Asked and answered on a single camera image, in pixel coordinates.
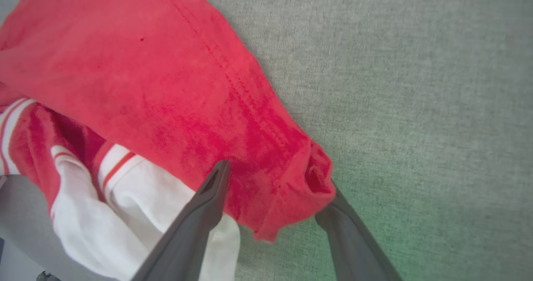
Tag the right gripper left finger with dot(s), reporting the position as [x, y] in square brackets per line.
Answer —
[191, 227]

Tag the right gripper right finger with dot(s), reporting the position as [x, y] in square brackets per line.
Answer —
[354, 243]

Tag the red and white shirt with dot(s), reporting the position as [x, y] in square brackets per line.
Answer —
[145, 85]

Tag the grey fabric sofa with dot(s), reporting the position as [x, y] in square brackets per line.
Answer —
[416, 85]

